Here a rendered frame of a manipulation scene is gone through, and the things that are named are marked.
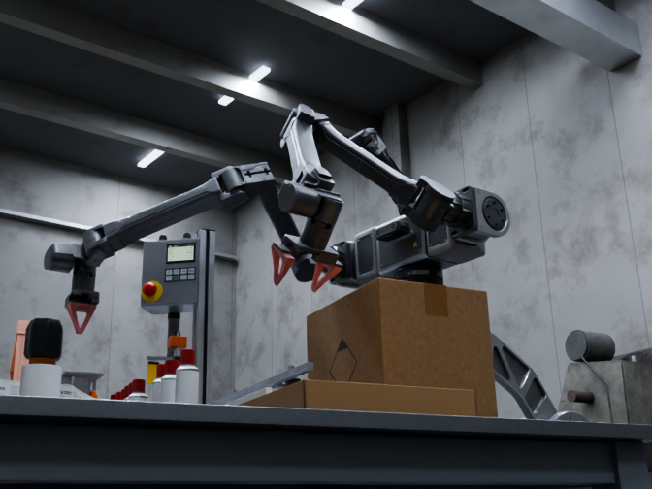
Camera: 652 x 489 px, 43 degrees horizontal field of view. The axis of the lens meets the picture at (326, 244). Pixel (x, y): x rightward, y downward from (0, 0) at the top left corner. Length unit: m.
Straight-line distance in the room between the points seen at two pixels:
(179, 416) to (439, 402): 0.37
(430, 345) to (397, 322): 0.08
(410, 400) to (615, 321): 8.85
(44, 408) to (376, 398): 0.41
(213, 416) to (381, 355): 0.56
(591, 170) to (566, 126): 0.74
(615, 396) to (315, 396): 7.42
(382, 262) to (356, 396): 1.31
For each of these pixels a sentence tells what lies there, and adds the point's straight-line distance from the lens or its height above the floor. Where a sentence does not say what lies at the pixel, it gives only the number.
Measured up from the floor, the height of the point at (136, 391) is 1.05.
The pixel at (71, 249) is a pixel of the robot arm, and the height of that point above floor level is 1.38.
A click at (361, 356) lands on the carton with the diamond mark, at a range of 1.52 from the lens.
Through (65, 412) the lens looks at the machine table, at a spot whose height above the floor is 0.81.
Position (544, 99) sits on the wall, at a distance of 11.28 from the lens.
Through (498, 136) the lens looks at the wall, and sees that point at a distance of 11.63.
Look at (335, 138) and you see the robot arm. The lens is 2.09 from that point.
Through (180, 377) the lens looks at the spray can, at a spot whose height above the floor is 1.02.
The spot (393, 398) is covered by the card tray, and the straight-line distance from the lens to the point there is 1.10.
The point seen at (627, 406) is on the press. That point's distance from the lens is 8.33.
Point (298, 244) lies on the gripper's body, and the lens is 1.65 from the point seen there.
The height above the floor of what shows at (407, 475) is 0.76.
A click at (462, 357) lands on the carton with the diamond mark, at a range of 1.55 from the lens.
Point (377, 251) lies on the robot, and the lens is 2.38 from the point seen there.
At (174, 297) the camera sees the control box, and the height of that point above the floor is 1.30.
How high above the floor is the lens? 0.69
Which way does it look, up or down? 19 degrees up
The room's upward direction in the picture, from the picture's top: 1 degrees counter-clockwise
